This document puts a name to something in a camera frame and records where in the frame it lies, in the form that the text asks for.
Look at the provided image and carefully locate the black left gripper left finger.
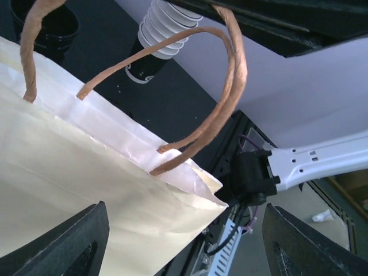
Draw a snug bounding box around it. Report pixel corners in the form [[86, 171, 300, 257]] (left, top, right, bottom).
[[8, 201, 110, 275]]

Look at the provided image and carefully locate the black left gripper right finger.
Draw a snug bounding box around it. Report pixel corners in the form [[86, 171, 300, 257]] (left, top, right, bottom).
[[262, 204, 367, 276]]

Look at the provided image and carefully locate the cream paper bag with handles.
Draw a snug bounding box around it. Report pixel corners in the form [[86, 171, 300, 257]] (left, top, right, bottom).
[[1, 1, 247, 275]]

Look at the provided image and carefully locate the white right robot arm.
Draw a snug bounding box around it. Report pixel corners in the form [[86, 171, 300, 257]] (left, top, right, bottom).
[[113, 33, 367, 191]]

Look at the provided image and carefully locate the black coffee cup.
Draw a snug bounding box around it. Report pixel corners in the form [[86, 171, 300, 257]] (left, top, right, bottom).
[[9, 0, 79, 63]]

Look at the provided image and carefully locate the stack of white paper cups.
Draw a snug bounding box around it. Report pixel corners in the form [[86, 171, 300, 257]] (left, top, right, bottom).
[[140, 1, 203, 45]]

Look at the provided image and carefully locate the white slotted cable duct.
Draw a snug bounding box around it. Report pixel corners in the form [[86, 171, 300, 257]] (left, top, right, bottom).
[[208, 227, 242, 276]]

